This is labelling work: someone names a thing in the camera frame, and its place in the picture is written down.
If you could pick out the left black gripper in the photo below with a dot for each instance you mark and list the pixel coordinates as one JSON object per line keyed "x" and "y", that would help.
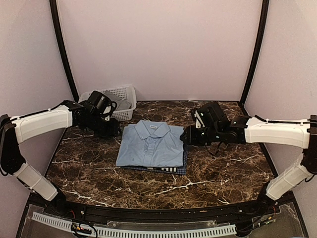
{"x": 112, "y": 131}

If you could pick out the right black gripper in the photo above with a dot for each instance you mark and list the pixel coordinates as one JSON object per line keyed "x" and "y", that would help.
{"x": 190, "y": 140}

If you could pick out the blue checked shirt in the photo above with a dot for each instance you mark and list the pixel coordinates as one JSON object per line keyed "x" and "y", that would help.
{"x": 182, "y": 170}

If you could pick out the light blue long sleeve shirt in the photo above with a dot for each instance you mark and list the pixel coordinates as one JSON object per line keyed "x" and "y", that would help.
{"x": 151, "y": 144}

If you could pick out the black white plaid shirt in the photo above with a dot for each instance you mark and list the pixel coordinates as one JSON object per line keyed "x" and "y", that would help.
{"x": 164, "y": 170}

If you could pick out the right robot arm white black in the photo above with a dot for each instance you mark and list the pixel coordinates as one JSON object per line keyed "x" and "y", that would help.
{"x": 212, "y": 125}

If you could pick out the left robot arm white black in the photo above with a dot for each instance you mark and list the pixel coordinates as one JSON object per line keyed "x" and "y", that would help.
{"x": 94, "y": 114}

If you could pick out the grey shirt in basket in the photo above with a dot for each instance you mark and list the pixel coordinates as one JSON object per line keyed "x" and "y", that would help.
{"x": 122, "y": 104}

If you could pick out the white plastic mesh basket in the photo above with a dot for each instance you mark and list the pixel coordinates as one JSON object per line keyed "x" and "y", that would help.
{"x": 125, "y": 98}

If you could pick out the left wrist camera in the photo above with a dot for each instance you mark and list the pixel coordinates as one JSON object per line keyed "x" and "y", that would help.
{"x": 110, "y": 108}

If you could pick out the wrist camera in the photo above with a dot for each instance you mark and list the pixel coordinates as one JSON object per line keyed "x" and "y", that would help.
{"x": 110, "y": 108}
{"x": 197, "y": 119}

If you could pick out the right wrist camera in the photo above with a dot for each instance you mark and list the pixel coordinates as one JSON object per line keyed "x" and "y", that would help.
{"x": 197, "y": 119}

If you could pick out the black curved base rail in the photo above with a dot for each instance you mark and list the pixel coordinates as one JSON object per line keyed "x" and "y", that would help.
{"x": 234, "y": 213}

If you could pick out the white slotted cable duct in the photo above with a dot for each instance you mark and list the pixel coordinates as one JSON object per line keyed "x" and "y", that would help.
{"x": 101, "y": 231}

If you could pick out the left black frame post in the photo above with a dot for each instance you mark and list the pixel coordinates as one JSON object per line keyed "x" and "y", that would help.
{"x": 62, "y": 49}

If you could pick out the black frame post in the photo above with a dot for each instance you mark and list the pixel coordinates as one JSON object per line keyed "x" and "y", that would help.
{"x": 62, "y": 49}
{"x": 256, "y": 52}

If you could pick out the right black frame post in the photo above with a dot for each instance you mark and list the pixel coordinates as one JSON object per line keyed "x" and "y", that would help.
{"x": 256, "y": 52}

